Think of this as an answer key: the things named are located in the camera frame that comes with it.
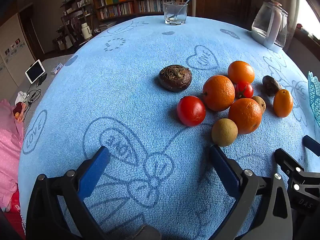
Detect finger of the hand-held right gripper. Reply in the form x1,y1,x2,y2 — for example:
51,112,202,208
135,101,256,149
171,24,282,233
303,135,320,157
274,148,304,180

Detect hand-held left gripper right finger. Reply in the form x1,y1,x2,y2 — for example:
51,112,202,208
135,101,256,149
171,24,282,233
209,144,293,240

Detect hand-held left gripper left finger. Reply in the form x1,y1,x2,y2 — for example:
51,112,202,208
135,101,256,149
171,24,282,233
26,145,112,240

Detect oval orange kumquat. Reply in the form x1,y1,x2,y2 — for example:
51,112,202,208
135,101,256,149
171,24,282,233
273,89,294,118

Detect light blue lattice basket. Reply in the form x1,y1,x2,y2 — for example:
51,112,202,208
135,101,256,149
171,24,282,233
307,71,320,128

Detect round orange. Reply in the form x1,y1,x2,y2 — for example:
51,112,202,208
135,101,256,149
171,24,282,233
228,98,263,135
227,60,255,84

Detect large red tomato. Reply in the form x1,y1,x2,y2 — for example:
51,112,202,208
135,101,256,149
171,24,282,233
177,95,206,127

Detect orange with stem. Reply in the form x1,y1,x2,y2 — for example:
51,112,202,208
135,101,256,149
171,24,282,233
202,75,235,112

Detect small cherry tomato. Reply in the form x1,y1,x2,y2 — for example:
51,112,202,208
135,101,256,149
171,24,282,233
235,81,254,99

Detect light blue printed towel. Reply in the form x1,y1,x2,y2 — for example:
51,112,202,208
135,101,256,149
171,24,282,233
18,15,320,240

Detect pink dotted cloth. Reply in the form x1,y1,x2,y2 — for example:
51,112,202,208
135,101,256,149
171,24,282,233
0,99,25,210

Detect white tablet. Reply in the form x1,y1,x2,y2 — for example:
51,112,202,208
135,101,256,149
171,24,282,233
25,59,46,84

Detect window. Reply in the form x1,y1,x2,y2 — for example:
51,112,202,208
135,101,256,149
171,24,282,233
296,0,320,40

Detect white cabinet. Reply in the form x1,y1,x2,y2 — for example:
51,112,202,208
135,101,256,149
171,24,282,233
0,17,32,87

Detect white thermos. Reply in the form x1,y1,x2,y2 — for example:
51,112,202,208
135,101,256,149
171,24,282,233
81,22,92,40

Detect dark shelf rack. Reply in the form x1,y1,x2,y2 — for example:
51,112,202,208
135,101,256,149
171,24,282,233
52,0,94,52

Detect clear drinking glass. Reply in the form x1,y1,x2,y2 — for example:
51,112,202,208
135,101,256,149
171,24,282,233
164,2,188,25

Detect black cables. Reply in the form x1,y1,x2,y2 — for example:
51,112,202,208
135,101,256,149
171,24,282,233
25,88,42,105

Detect glass kettle with white handle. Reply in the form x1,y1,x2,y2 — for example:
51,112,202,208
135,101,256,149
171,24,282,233
251,1,289,53

